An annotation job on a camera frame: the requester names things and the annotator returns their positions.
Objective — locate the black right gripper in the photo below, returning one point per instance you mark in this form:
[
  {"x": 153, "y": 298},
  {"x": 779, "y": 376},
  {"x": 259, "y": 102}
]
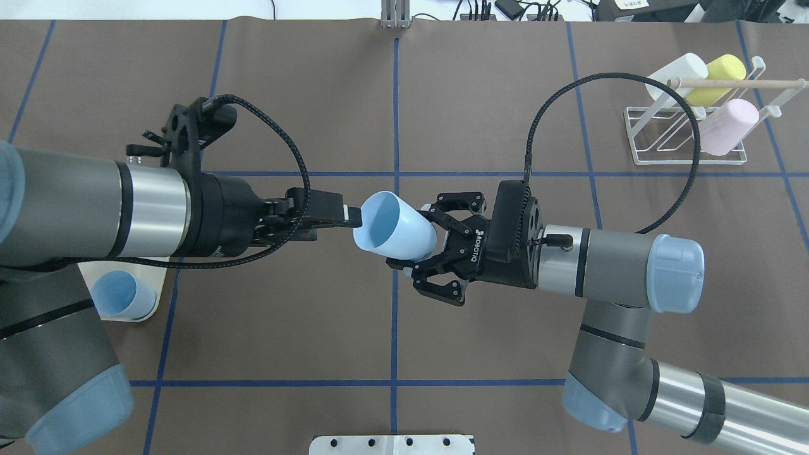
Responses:
[{"x": 475, "y": 248}]

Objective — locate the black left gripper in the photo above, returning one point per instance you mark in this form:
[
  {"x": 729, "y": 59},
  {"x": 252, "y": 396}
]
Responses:
[{"x": 227, "y": 215}]

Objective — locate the light blue cup front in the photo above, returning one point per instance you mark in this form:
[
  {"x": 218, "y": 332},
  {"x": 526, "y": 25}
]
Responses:
[{"x": 391, "y": 228}]

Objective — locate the light blue cup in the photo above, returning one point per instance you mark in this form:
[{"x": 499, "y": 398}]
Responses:
[
  {"x": 120, "y": 295},
  {"x": 391, "y": 228}
]

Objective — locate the light blue cup back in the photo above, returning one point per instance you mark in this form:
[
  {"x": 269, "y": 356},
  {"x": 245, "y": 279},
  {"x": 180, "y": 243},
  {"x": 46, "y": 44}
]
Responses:
[{"x": 120, "y": 295}]

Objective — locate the pink plastic cup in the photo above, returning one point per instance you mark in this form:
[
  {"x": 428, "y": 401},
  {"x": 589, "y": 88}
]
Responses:
[{"x": 726, "y": 127}]

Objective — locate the cream white plastic cup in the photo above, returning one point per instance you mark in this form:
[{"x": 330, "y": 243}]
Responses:
[{"x": 686, "y": 67}]

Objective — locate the yellow plastic cup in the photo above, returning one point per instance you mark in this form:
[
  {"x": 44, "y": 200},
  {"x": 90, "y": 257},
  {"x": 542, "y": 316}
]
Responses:
[{"x": 726, "y": 67}]

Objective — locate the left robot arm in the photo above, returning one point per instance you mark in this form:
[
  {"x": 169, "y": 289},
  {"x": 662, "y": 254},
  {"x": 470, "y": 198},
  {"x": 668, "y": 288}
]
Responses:
[{"x": 63, "y": 386}]

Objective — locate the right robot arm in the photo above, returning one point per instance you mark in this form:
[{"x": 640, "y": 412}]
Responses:
[{"x": 493, "y": 368}]

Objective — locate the wooden rack dowel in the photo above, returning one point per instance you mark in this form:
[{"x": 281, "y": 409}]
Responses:
[{"x": 764, "y": 84}]

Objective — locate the cream serving tray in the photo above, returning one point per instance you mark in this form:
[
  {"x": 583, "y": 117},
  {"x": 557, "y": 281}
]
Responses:
[{"x": 154, "y": 276}]

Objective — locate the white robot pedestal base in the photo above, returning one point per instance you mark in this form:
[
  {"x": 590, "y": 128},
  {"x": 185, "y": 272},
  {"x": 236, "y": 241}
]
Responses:
[{"x": 394, "y": 444}]

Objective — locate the aluminium frame post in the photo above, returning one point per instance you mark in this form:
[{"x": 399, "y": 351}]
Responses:
[{"x": 395, "y": 14}]

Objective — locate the white wire cup rack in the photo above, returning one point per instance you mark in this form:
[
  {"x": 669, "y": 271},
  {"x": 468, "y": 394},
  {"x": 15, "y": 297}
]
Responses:
[{"x": 659, "y": 136}]

